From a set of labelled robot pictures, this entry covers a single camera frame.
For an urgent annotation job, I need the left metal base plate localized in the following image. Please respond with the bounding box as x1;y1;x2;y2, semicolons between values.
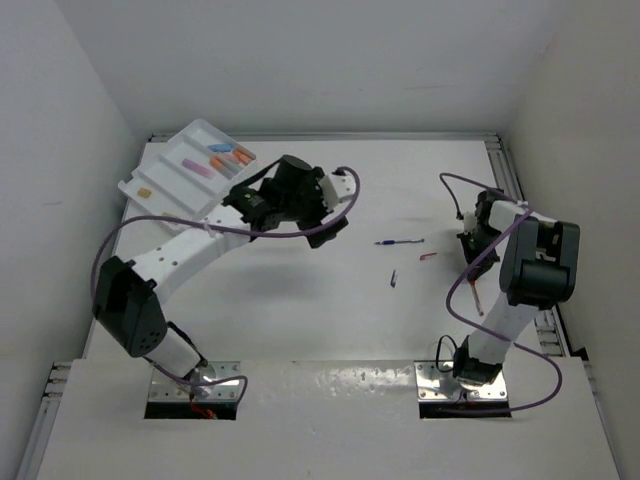
148;361;243;403

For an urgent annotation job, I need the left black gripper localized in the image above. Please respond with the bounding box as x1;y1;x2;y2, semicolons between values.
280;167;347;247

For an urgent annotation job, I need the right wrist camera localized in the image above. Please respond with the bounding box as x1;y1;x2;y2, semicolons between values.
457;211;478;234

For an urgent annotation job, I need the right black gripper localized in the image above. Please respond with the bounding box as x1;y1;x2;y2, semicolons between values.
457;226;503;281

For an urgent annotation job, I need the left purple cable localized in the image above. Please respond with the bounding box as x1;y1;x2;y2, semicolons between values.
88;165;362;401

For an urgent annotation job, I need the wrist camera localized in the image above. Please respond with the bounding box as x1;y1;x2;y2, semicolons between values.
457;211;478;234
319;174;357;209

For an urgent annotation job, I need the blue pen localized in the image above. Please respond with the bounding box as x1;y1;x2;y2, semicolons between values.
374;238;425;246

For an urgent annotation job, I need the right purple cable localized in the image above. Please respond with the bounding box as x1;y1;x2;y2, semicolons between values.
438;172;562;415

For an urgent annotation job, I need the purple pink highlighter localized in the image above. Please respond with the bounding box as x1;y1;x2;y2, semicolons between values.
181;158;214;179

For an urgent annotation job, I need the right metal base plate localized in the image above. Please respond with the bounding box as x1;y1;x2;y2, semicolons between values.
414;360;508;404

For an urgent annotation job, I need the red pen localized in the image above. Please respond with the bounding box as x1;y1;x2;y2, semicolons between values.
469;280;485;317

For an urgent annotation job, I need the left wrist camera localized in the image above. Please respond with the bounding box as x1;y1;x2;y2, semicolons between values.
319;174;357;209

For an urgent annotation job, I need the white compartment tray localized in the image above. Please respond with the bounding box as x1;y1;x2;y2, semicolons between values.
118;119;259;221

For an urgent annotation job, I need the metal base plate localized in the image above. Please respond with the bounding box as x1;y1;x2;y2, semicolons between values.
148;361;243;403
414;360;508;404

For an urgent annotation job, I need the orange capped white highlighter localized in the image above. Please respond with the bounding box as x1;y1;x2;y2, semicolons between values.
210;156;242;175

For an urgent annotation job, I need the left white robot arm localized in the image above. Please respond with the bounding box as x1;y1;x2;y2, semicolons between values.
91;155;361;388

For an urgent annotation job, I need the blue highlighter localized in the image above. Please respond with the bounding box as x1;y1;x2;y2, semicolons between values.
208;144;234;153

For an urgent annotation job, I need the red pen cap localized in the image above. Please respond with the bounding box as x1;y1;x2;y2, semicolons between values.
419;252;437;261

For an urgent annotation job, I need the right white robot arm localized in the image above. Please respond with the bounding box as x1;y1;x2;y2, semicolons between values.
453;190;581;385

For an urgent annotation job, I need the purple cable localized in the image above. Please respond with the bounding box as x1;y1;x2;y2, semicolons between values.
88;165;362;401
438;172;562;415

